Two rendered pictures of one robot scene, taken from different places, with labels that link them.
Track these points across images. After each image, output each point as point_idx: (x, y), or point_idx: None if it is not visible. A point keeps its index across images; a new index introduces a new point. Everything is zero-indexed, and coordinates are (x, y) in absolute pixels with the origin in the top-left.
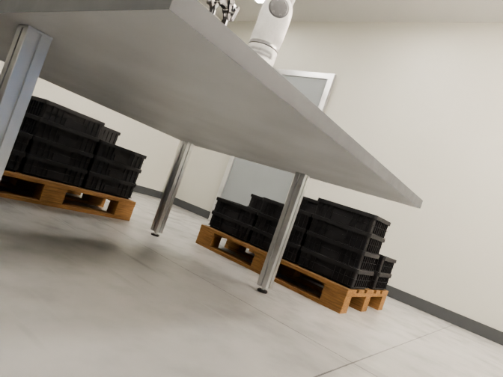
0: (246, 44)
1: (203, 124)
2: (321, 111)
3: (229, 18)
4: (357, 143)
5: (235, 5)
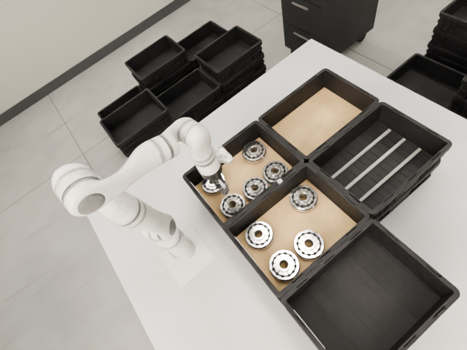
0: (95, 232)
1: None
2: (121, 283)
3: (220, 191)
4: (147, 335)
5: (220, 184)
